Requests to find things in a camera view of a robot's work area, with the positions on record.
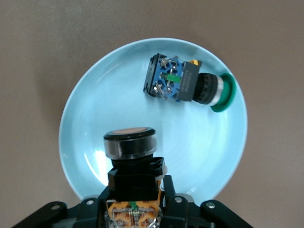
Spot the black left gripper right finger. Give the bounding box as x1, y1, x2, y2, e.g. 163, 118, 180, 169
161, 175, 253, 228

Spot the orange push button switch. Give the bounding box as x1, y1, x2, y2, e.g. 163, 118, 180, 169
103, 127, 169, 228

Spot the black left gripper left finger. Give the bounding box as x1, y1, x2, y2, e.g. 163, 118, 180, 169
11, 185, 110, 228

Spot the light blue round plate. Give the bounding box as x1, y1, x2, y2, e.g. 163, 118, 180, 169
58, 37, 248, 202

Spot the green push button switch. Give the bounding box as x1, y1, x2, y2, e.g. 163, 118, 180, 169
142, 53, 237, 113

